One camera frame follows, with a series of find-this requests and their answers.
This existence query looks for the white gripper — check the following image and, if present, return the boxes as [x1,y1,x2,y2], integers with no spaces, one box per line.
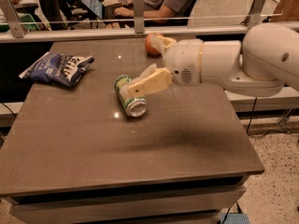
[127,36,203,97]

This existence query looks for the green soda can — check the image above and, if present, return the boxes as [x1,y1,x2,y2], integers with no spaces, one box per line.
[114,75,148,118]

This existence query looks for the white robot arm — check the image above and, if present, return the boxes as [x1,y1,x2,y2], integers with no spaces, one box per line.
[121,23,299,97]

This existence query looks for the red apple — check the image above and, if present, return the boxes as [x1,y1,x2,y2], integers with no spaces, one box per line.
[145,33,164,56]

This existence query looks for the seated person grey shirt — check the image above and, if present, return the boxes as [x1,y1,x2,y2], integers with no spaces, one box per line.
[113,0,200,26]

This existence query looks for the open laptop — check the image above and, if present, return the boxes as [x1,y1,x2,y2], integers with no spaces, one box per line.
[80,0,121,20]

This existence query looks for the blue chip bag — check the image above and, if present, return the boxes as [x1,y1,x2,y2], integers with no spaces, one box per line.
[19,51,94,88]

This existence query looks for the green bin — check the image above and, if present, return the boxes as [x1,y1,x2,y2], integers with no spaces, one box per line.
[0,13,40,33]

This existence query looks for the blue floor mat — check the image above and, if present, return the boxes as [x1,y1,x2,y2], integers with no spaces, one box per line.
[221,213,250,224]

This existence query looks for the table drawer front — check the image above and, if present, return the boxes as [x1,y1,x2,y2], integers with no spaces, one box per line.
[10,185,246,224]

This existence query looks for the middle metal railing bracket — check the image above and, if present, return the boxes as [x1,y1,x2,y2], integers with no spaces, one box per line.
[133,0,144,34]

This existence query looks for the metal railing bracket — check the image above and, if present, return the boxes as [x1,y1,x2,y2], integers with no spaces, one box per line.
[0,0,26,38]
[242,0,266,28]
[133,0,144,34]

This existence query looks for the right metal railing bracket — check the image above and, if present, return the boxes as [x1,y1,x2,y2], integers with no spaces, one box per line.
[242,0,266,28]

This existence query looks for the black hanging cable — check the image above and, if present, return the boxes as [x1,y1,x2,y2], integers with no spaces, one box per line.
[245,96,283,138]

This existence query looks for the left metal railing bracket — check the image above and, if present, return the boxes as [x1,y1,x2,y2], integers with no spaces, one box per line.
[0,0,26,38]

